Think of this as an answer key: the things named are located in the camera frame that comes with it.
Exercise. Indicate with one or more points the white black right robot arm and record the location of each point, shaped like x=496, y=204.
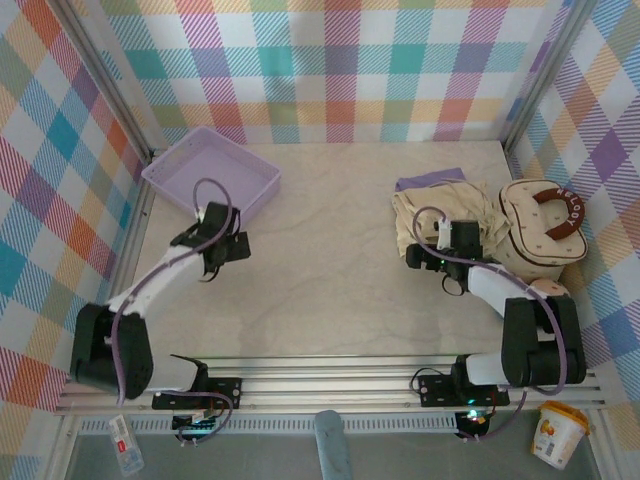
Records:
x=545, y=350

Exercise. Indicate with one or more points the white orange-label cup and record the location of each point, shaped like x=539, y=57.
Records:
x=557, y=435

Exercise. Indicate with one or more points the beige garment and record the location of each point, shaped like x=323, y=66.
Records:
x=425, y=205

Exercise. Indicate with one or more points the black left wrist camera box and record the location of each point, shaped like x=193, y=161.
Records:
x=217, y=219

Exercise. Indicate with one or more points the grey-blue padded bar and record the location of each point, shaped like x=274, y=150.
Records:
x=332, y=445

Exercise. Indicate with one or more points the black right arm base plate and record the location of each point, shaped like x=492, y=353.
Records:
x=435, y=390

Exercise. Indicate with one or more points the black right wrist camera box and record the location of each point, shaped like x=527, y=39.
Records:
x=467, y=236

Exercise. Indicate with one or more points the clear plastic labelled box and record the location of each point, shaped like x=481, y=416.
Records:
x=125, y=445

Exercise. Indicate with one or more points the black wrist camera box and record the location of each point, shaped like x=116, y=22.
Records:
x=217, y=219
x=467, y=236

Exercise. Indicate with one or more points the aluminium frame post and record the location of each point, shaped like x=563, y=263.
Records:
x=107, y=82
x=545, y=75

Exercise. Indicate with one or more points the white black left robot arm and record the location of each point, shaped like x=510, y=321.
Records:
x=115, y=350

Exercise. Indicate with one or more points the small electronics board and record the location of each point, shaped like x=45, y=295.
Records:
x=197, y=427
x=472, y=422

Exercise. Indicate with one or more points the aluminium side rail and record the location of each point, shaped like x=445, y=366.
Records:
x=125, y=260

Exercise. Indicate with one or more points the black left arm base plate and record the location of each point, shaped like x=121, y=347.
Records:
x=225, y=390

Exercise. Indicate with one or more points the aluminium rail beam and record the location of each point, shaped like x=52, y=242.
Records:
x=325, y=385

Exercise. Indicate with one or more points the purple plastic basket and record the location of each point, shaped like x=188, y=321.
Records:
x=210, y=160

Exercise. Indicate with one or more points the purple t-shirt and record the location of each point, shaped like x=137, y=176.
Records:
x=435, y=179

